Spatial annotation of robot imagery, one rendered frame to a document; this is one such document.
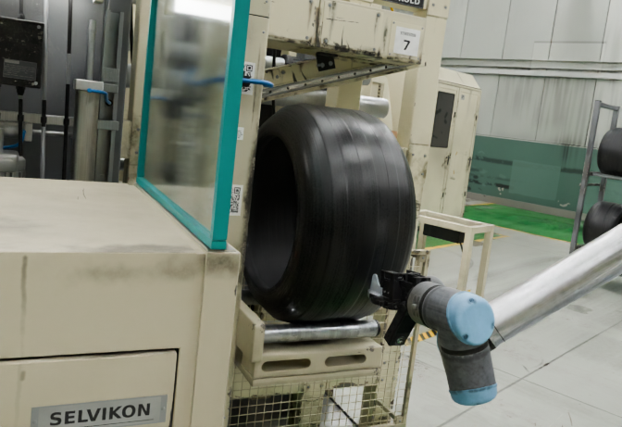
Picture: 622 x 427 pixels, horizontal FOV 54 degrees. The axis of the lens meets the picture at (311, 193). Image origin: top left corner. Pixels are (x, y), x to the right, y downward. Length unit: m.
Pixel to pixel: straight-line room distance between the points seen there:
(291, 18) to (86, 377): 1.26
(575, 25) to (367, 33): 11.68
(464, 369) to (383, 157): 0.53
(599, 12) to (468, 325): 12.37
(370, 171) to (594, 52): 11.93
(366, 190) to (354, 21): 0.65
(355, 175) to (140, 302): 0.77
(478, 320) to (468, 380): 0.12
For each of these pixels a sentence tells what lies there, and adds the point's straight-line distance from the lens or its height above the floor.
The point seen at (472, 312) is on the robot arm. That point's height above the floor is 1.12.
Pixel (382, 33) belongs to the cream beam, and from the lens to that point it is 1.93.
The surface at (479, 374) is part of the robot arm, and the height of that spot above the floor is 1.00.
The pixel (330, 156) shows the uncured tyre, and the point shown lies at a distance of 1.40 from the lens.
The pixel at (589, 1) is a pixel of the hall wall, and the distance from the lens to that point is 13.50.
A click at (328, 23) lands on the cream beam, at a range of 1.84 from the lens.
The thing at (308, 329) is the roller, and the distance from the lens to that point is 1.56.
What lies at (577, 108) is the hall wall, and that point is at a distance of 13.19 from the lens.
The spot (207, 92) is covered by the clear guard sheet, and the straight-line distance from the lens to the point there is 0.82.
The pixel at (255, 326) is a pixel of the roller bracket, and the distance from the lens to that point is 1.46.
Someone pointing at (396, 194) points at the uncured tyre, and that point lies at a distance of 1.45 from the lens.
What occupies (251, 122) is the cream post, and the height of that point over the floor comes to 1.41.
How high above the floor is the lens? 1.44
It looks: 7 degrees down
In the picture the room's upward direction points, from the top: 7 degrees clockwise
